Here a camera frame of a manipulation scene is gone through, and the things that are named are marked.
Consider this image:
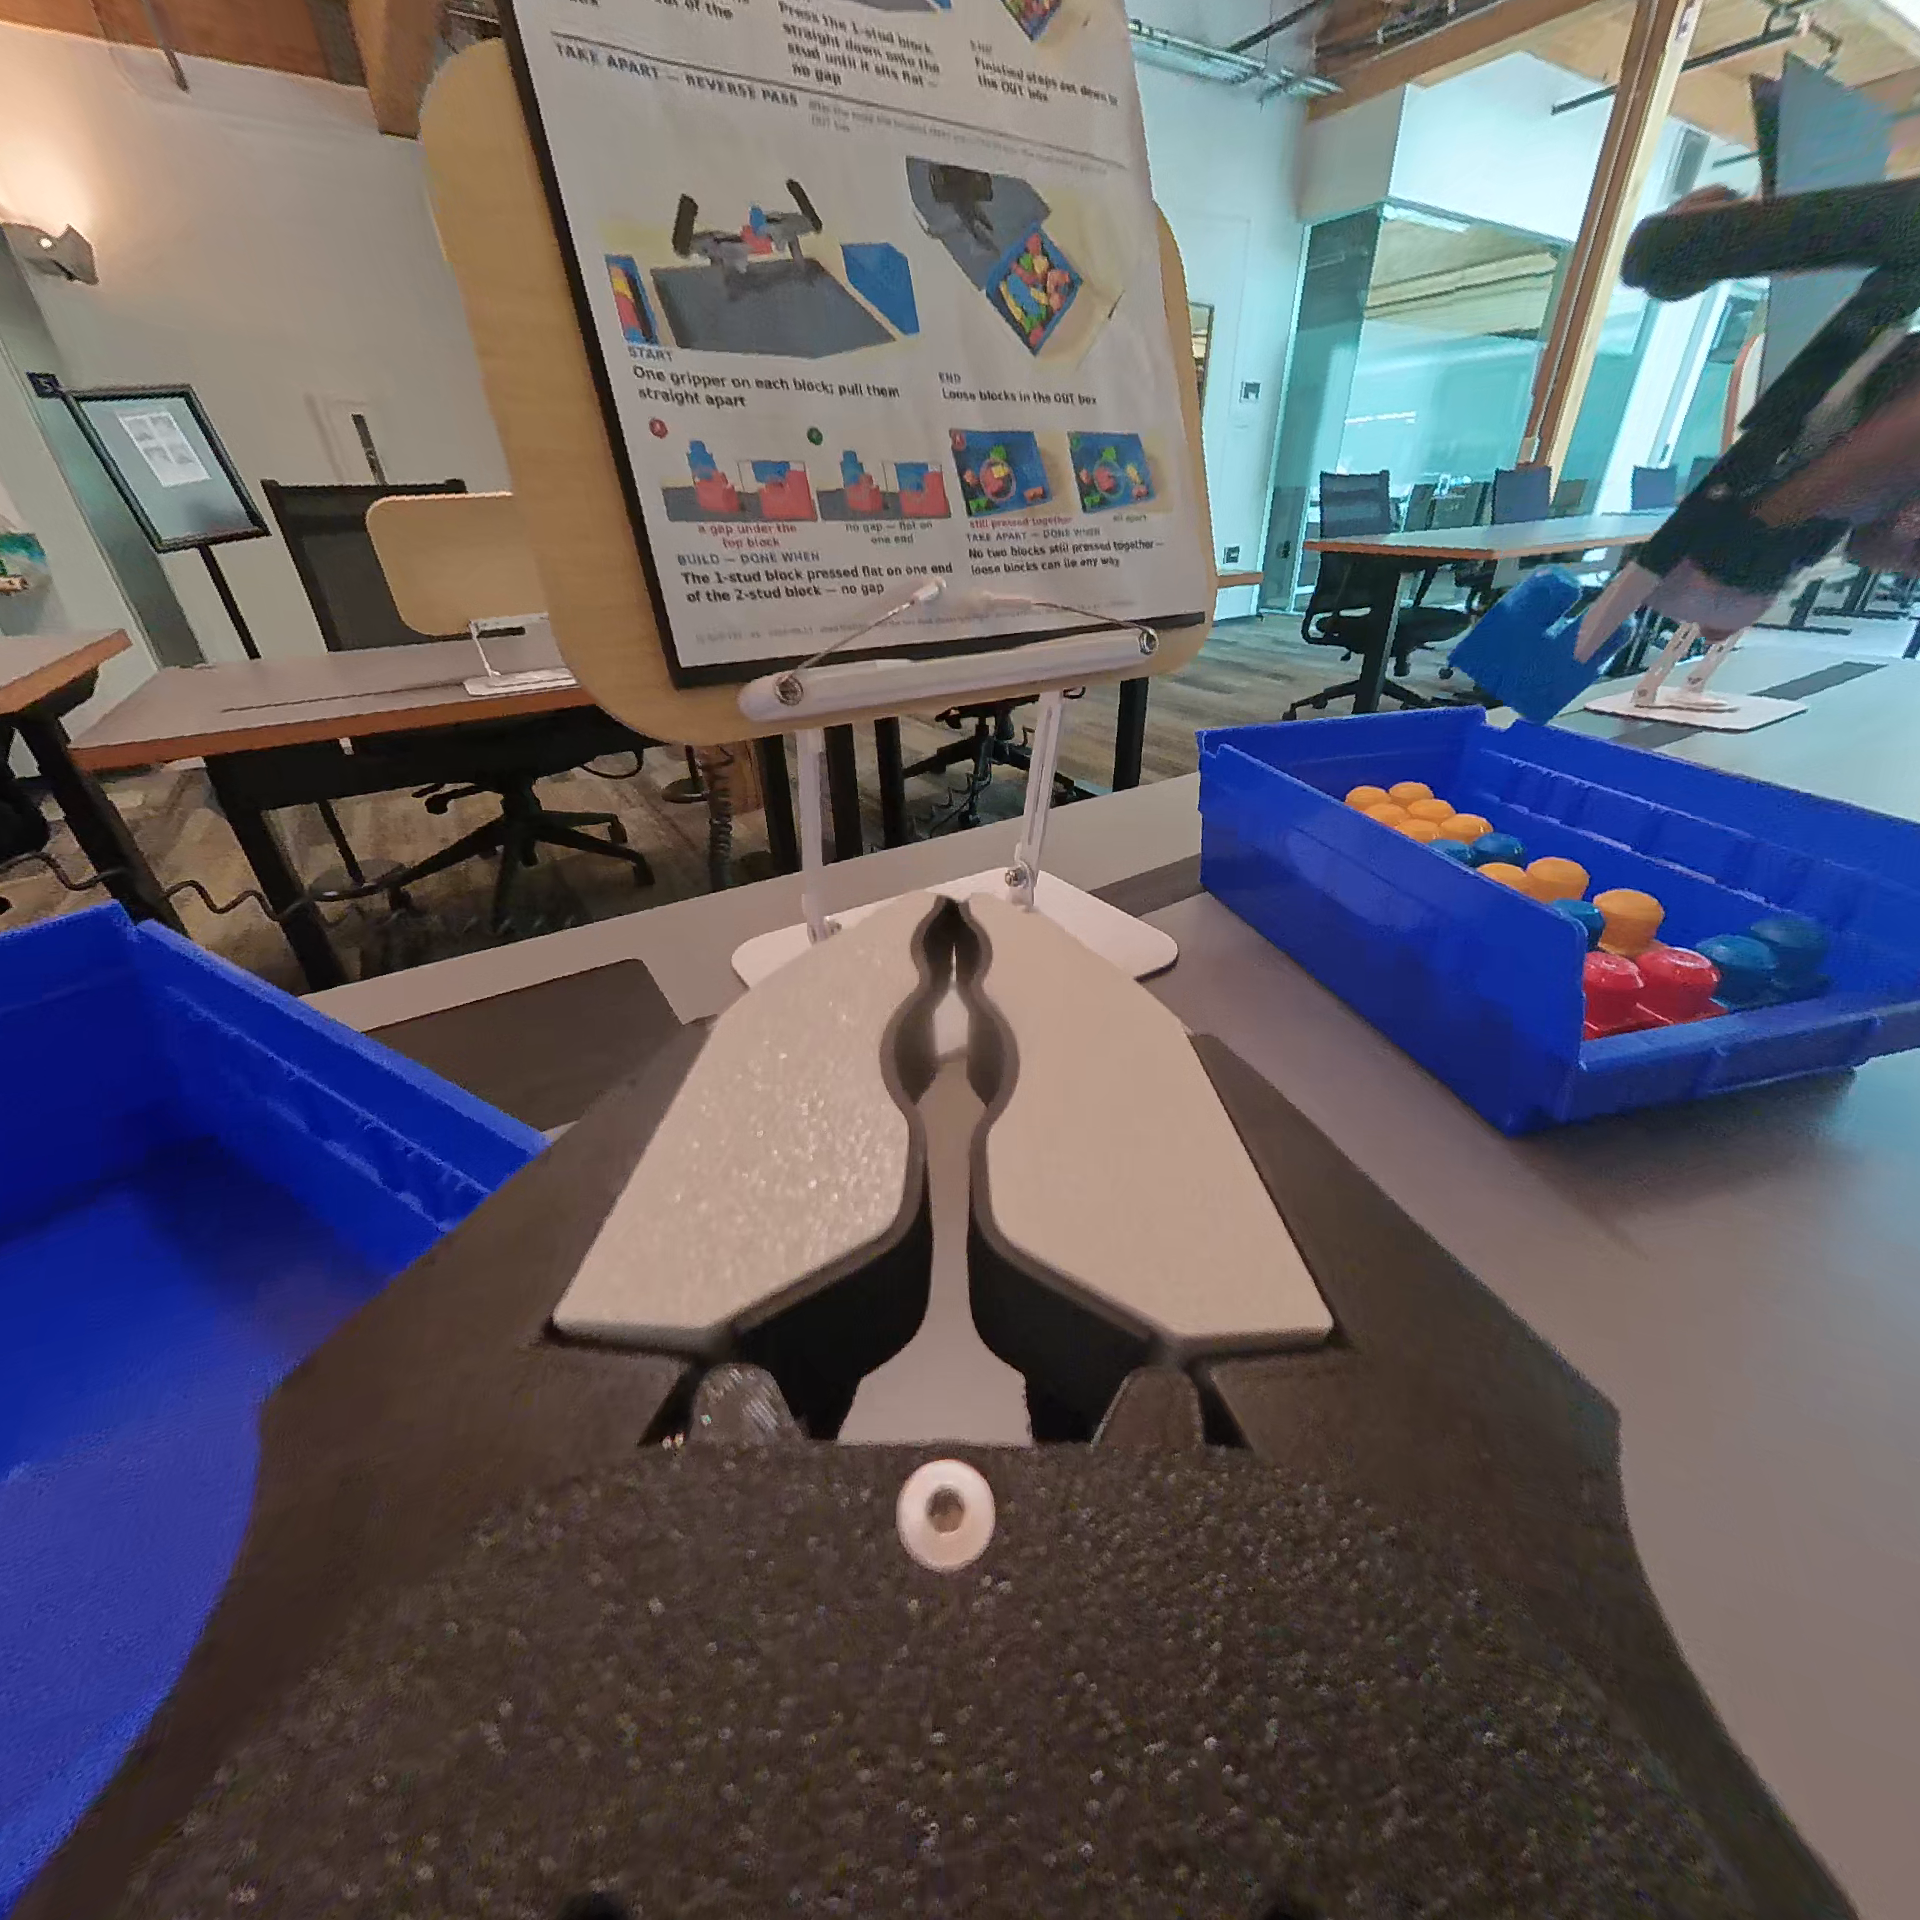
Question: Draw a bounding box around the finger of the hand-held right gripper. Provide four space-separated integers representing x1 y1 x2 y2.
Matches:
1574 564 1671 665

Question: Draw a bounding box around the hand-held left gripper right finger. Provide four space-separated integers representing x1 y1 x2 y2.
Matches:
954 892 1339 1359

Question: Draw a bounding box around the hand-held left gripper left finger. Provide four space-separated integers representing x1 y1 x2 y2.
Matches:
548 892 962 1352

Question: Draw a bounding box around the blue two-stud mega block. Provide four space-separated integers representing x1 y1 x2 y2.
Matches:
1446 564 1642 726

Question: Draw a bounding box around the blue plastic bin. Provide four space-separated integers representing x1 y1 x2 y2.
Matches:
1195 704 1920 1136
0 900 551 1894

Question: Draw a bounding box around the pile of blue mega blocks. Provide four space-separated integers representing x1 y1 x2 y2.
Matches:
1423 831 1835 1009

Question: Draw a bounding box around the red mega block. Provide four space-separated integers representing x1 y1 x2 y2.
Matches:
1582 944 1725 1040

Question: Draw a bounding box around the person's right hand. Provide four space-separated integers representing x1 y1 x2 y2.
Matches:
1791 334 1920 579

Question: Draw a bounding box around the wooden top office desk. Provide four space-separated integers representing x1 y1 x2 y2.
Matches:
0 627 139 934
1303 510 1676 715
70 643 799 991

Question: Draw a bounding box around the black office chair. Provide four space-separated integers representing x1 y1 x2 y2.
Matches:
1295 469 1482 715
260 477 657 934

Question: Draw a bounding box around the wooden document stand white base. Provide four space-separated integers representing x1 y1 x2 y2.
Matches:
418 0 1215 987
363 486 580 701
1582 53 1920 734

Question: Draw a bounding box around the printed instruction sheet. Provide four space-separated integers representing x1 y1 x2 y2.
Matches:
500 0 1215 691

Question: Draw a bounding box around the framed sign on stand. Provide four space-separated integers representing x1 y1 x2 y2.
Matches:
59 384 271 665

